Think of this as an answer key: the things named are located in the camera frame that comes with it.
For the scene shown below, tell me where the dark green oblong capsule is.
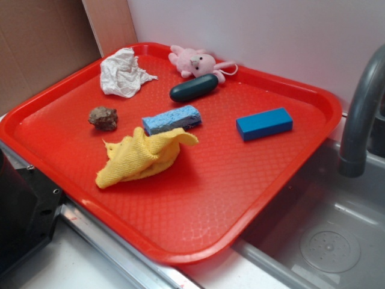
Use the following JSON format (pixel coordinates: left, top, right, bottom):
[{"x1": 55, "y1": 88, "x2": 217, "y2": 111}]
[{"x1": 169, "y1": 73, "x2": 219, "y2": 102}]

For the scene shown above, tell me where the brown cardboard panel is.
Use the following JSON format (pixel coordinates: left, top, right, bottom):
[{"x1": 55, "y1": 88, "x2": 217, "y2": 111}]
[{"x1": 1, "y1": 1, "x2": 137, "y2": 114}]

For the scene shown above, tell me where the metal rail strip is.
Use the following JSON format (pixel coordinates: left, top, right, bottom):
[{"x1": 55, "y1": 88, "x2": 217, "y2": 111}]
[{"x1": 0, "y1": 140, "x2": 205, "y2": 289}]

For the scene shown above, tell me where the blue rectangular block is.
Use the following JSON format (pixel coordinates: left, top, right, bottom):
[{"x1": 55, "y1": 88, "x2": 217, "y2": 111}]
[{"x1": 236, "y1": 108, "x2": 294, "y2": 141}]

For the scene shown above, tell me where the yellow cloth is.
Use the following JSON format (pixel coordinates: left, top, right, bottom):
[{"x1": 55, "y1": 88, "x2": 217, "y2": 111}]
[{"x1": 96, "y1": 127, "x2": 199, "y2": 189}]

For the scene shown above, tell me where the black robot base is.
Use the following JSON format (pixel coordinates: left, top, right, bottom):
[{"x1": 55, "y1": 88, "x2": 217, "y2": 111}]
[{"x1": 1, "y1": 152, "x2": 63, "y2": 278}]

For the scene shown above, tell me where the grey faucet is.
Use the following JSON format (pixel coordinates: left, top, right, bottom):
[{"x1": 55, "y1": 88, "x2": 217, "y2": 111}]
[{"x1": 338, "y1": 46, "x2": 384, "y2": 178}]

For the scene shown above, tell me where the red plastic tray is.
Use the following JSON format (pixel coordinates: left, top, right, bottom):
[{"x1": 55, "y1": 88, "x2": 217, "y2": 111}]
[{"x1": 1, "y1": 43, "x2": 342, "y2": 265}]

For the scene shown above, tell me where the grey sink basin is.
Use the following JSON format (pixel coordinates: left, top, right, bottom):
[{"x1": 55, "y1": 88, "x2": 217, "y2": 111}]
[{"x1": 233, "y1": 140, "x2": 384, "y2": 288}]

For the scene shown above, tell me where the pink plush bunny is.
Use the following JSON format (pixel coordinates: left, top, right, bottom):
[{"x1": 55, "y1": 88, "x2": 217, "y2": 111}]
[{"x1": 168, "y1": 45, "x2": 238, "y2": 84}]

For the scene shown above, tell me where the brown rock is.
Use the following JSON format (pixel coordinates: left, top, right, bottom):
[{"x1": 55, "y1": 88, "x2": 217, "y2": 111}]
[{"x1": 88, "y1": 106, "x2": 118, "y2": 131}]

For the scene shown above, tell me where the light blue sponge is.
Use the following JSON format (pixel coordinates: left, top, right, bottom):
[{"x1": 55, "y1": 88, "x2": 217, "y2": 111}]
[{"x1": 142, "y1": 105, "x2": 202, "y2": 135}]

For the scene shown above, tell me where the crumpled white paper towel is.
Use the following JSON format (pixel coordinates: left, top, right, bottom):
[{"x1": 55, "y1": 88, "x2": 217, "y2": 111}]
[{"x1": 100, "y1": 48, "x2": 158, "y2": 98}]

